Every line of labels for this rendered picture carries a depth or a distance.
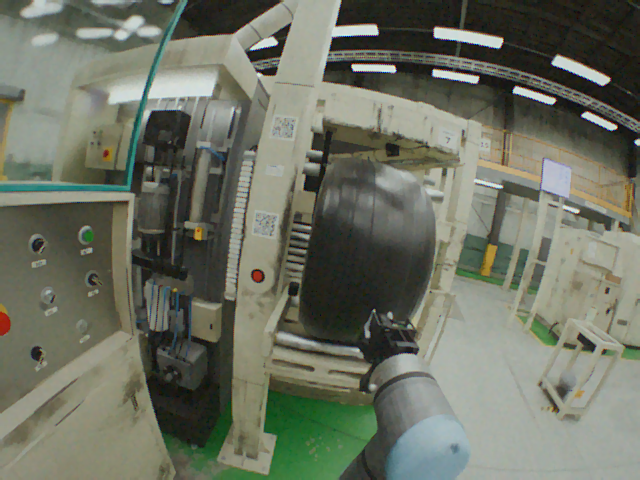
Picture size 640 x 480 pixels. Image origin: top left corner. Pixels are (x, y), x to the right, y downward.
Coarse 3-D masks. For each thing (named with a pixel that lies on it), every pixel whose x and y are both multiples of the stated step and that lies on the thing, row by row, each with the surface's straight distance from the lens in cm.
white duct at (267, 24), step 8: (288, 0) 143; (296, 0) 143; (272, 8) 142; (280, 8) 140; (288, 8) 139; (296, 8) 141; (264, 16) 138; (272, 16) 137; (280, 16) 138; (288, 16) 139; (248, 24) 137; (256, 24) 135; (264, 24) 135; (272, 24) 136; (280, 24) 138; (240, 32) 135; (248, 32) 134; (256, 32) 134; (264, 32) 135; (272, 32) 138; (240, 40) 132; (248, 40) 133; (256, 40) 135
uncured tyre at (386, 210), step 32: (352, 160) 64; (320, 192) 58; (352, 192) 52; (384, 192) 55; (416, 192) 59; (320, 224) 51; (352, 224) 49; (384, 224) 51; (416, 224) 53; (320, 256) 50; (352, 256) 48; (384, 256) 50; (416, 256) 52; (320, 288) 51; (352, 288) 50; (384, 288) 51; (416, 288) 54; (320, 320) 57; (352, 320) 56
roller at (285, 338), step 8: (280, 336) 72; (288, 336) 72; (296, 336) 72; (304, 336) 73; (312, 336) 74; (280, 344) 74; (288, 344) 73; (296, 344) 72; (304, 344) 72; (312, 344) 72; (320, 344) 72; (328, 344) 72; (336, 344) 73; (344, 344) 73; (352, 344) 74; (320, 352) 74; (328, 352) 73; (336, 352) 73; (344, 352) 73; (352, 352) 73; (360, 352) 74
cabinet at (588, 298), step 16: (576, 272) 509; (576, 288) 500; (592, 288) 487; (608, 288) 514; (576, 304) 491; (592, 304) 497; (608, 304) 526; (560, 320) 518; (592, 320) 510; (608, 320) 541; (560, 336) 509; (576, 336) 502
